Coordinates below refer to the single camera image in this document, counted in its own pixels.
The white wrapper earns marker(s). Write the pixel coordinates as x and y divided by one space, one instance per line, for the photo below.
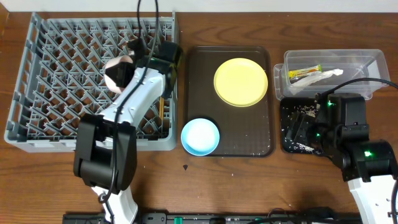
317 76

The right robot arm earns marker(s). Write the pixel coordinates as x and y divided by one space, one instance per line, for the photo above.
335 126

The dark brown serving tray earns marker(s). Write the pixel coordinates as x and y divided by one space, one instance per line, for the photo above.
244 132

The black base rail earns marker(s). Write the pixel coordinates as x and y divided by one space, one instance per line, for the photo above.
277 215

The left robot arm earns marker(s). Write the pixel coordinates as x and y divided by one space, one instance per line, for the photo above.
106 144

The yellow round plate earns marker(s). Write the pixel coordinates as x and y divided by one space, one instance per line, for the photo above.
240 82

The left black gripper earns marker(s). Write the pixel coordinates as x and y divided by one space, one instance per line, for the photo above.
127 73

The green orange snack wrapper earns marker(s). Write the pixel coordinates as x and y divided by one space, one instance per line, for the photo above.
294 74

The clear plastic bin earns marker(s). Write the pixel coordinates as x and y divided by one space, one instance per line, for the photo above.
355 63

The white bowl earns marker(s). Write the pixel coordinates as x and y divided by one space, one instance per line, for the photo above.
109 83

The light blue bowl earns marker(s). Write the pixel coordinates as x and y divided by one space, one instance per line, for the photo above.
200 137

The wooden chopstick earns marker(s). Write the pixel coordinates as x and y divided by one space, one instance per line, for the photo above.
161 107

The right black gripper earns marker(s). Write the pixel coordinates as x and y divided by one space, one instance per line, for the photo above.
298 127

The food scraps pile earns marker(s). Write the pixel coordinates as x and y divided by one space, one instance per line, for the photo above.
289 146

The grey dishwasher rack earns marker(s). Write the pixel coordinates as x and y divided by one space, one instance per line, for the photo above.
61 78

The black plastic tray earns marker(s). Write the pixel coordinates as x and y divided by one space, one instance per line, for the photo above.
309 102

